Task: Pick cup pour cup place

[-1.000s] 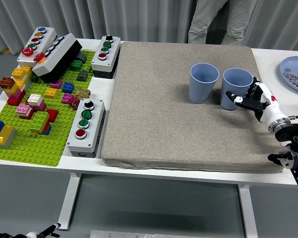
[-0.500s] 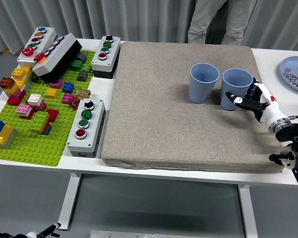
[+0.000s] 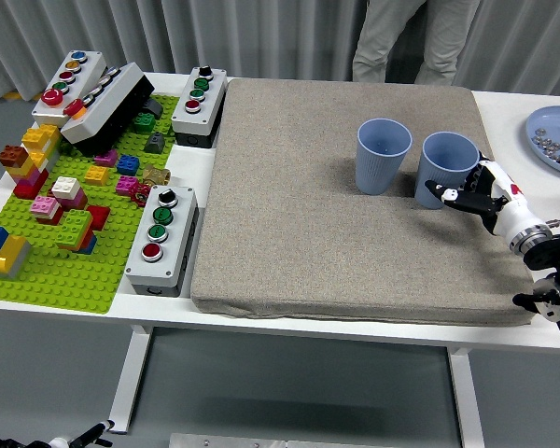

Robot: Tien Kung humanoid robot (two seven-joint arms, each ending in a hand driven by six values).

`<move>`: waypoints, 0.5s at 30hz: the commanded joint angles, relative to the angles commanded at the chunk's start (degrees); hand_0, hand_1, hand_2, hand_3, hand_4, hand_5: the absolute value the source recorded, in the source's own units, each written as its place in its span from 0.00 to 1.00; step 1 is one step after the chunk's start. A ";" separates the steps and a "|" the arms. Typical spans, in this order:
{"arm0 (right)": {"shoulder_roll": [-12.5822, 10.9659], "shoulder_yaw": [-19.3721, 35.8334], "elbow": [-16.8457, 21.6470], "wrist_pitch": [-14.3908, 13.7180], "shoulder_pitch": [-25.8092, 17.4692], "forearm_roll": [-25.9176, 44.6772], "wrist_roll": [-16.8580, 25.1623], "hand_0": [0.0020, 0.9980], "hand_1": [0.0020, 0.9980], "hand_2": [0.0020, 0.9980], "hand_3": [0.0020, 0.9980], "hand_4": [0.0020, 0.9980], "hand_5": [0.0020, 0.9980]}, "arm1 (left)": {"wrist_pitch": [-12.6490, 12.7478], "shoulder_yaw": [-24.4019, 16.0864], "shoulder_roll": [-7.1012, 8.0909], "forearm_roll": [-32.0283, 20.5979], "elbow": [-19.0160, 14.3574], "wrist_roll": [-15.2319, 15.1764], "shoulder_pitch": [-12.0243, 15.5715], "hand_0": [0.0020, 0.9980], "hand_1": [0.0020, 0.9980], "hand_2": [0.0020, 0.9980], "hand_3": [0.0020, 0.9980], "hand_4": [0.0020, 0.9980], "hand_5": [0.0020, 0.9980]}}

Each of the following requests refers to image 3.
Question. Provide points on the four-button grey control box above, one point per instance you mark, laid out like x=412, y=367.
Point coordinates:
x=205, y=109
x=177, y=247

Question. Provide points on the green orange brick stack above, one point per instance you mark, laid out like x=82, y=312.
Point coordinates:
x=74, y=228

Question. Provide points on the blue yellow grey brick stack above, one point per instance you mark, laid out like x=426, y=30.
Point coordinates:
x=7, y=254

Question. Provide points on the green brick baseplate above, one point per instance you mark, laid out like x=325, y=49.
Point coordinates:
x=74, y=280

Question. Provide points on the grey pleated curtain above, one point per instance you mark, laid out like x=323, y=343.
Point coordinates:
x=308, y=37

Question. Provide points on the yellow toy brick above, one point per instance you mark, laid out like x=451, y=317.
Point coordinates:
x=96, y=176

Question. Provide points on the blue plate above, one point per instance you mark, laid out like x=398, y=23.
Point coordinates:
x=548, y=119

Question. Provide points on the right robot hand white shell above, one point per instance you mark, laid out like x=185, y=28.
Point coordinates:
x=508, y=210

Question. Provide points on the dark grey arched brick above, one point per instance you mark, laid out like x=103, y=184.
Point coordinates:
x=153, y=108

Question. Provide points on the brown yellow pink brick tower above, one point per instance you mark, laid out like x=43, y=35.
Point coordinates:
x=30, y=175

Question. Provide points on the blue ribbed cup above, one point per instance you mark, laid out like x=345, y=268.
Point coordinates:
x=436, y=182
x=378, y=172

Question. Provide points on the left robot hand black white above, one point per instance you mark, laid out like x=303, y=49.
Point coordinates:
x=88, y=434

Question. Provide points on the pink white red brick stack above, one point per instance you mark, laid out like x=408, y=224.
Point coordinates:
x=46, y=210

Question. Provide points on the tilted grey button box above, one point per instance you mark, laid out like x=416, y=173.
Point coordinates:
x=107, y=107

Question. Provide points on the white magenta brick stack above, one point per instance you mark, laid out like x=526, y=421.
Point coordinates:
x=67, y=189

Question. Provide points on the green toy brick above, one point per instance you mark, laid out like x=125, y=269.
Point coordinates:
x=144, y=121

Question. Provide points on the grey-brown mat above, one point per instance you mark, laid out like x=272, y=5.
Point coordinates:
x=308, y=210

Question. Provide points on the person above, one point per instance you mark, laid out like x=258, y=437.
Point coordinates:
x=378, y=42

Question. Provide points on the dark grey sloped brick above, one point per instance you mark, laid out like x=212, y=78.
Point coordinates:
x=155, y=142

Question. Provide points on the red toy brick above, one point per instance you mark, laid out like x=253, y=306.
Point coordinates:
x=99, y=215

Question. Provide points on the blue toy brick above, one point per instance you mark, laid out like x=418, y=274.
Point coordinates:
x=128, y=164

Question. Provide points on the magenta toy brick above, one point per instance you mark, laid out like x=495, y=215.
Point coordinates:
x=106, y=158
x=126, y=185

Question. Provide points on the white table leg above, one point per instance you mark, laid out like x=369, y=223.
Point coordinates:
x=466, y=401
x=128, y=378

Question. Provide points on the five-button grey control box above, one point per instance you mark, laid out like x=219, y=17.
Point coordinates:
x=86, y=70

